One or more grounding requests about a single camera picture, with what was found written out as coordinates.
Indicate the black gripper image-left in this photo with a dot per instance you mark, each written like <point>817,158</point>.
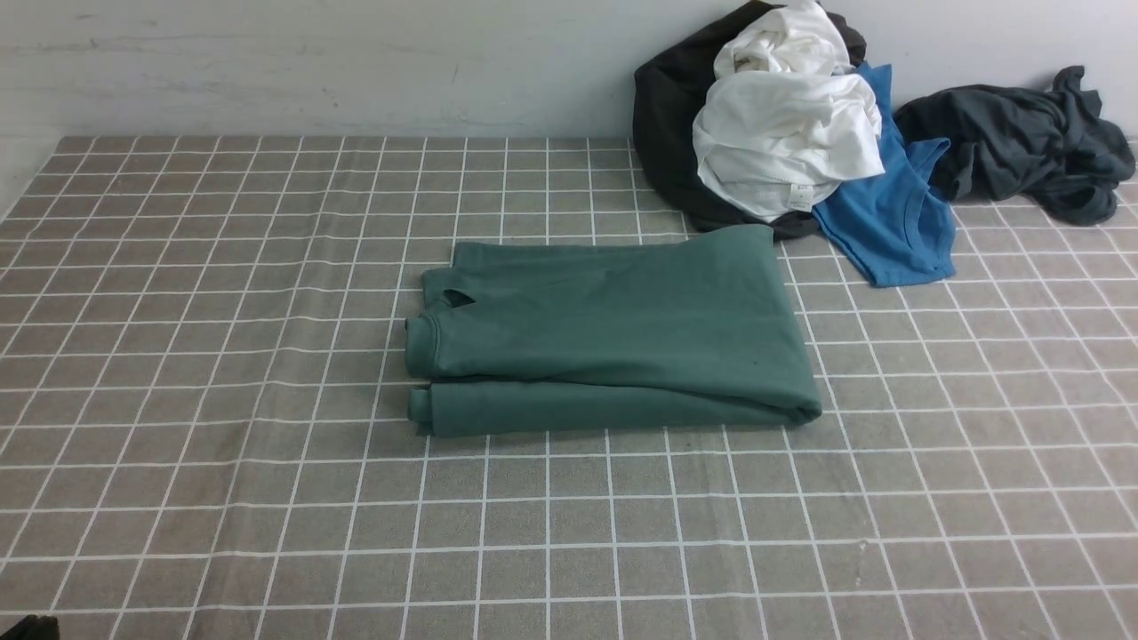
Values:
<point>34,627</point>

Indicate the green long-sleeved shirt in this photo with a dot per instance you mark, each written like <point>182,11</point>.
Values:
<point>526,338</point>

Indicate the white crumpled shirt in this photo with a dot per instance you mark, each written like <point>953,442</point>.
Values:
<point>788,120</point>

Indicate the blue t-shirt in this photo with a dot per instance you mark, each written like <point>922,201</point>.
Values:
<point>895,228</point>

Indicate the black crumpled garment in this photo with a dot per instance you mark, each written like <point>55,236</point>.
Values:
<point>670,90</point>

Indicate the dark grey crumpled garment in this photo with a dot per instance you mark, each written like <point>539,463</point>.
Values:
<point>1051,145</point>

